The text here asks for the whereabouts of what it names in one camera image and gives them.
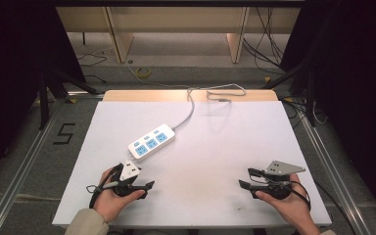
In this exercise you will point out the person's left hand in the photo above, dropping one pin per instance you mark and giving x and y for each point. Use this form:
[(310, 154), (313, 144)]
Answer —
[(111, 202)]

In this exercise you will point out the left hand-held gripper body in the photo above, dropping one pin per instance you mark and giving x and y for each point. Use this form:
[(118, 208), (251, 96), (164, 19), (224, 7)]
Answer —
[(129, 171)]

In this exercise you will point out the wooden table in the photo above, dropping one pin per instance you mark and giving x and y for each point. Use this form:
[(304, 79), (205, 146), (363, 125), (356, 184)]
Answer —
[(163, 95)]

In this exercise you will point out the aluminium floor rail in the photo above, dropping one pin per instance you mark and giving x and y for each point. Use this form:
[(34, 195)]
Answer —
[(333, 176), (16, 176)]

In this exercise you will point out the beige wooden desk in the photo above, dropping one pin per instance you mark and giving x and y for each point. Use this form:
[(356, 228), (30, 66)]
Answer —
[(176, 19)]

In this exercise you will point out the white power strip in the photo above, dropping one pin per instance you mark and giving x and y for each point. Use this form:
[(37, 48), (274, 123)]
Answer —
[(151, 143)]

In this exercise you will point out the white table sheet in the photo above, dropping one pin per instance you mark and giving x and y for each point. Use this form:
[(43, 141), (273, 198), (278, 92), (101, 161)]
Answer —
[(215, 156)]

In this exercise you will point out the yellow tape roll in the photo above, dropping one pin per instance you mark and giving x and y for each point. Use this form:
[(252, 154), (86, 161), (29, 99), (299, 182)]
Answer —
[(143, 72)]

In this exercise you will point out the person's right hand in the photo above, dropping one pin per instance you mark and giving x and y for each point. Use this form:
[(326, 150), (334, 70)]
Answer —
[(290, 205)]

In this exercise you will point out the dark curtain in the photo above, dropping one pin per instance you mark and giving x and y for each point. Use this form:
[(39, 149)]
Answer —
[(355, 91), (13, 81)]

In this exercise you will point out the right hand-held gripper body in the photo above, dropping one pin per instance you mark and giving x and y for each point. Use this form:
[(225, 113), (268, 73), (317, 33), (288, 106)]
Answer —
[(279, 179)]

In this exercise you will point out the black metal stand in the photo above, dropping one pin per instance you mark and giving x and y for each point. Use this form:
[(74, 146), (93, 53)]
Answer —
[(306, 88), (45, 94)]

